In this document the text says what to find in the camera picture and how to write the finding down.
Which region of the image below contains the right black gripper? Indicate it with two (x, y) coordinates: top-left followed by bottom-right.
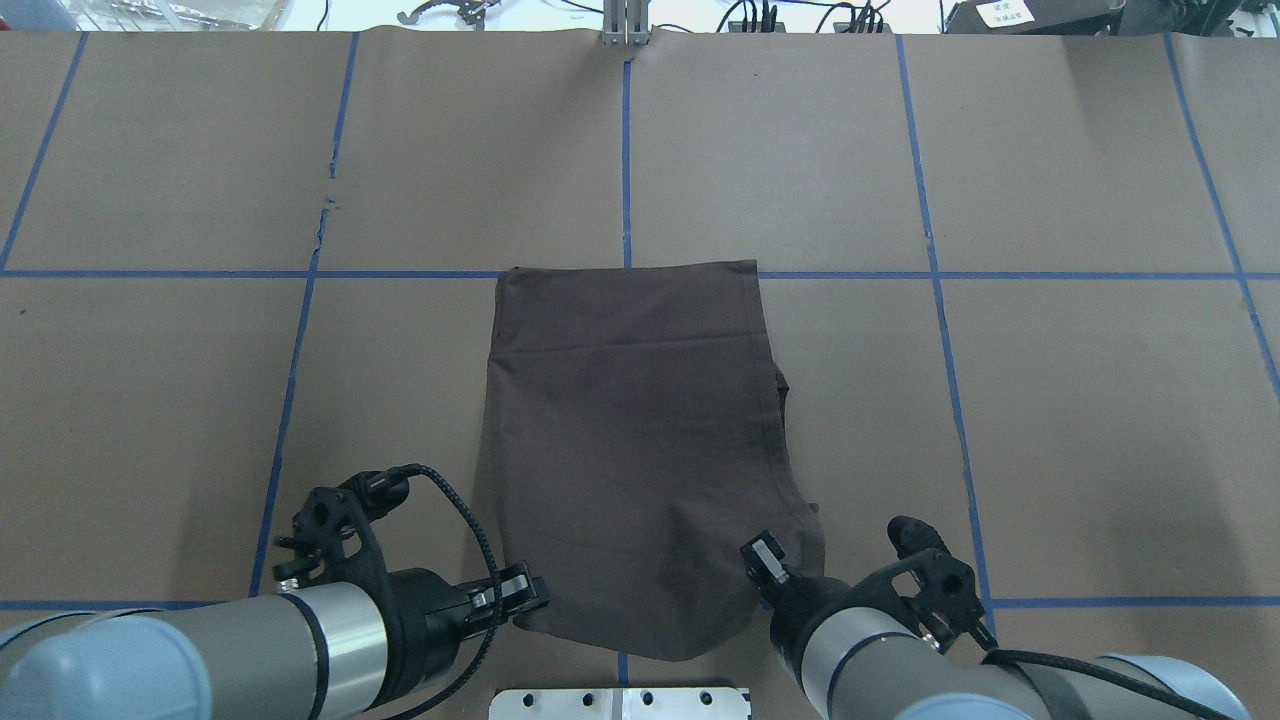
(740, 530), (852, 671)

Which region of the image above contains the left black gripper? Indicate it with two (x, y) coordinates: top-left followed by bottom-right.
(375, 562), (550, 701)

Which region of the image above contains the dark brown t-shirt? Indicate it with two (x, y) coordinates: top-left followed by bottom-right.
(477, 260), (826, 662)

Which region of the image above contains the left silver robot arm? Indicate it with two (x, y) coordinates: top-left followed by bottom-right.
(3, 564), (549, 719)

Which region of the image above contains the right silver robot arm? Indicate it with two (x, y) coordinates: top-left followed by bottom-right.
(740, 516), (1251, 719)

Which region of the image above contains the black box with label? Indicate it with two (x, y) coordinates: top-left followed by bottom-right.
(943, 1), (1126, 36)

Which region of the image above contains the black pliers tool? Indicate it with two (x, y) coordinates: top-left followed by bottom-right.
(396, 1), (502, 32)

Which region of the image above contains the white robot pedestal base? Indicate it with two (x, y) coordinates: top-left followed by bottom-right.
(488, 685), (754, 719)

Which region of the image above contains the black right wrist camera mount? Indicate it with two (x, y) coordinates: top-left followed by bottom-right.
(852, 515), (998, 653)

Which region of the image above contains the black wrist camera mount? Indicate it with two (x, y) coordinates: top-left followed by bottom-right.
(852, 515), (998, 653)
(271, 468), (410, 603)

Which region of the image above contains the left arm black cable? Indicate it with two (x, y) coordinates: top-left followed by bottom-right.
(380, 464), (503, 720)

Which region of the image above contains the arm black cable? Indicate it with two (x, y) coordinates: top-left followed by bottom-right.
(986, 648), (1242, 720)
(380, 464), (503, 720)

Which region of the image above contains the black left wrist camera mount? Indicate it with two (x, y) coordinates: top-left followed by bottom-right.
(271, 468), (410, 603)

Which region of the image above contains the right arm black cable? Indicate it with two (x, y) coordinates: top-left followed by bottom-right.
(986, 648), (1242, 720)

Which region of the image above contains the aluminium frame post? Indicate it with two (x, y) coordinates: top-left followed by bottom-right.
(602, 0), (652, 47)

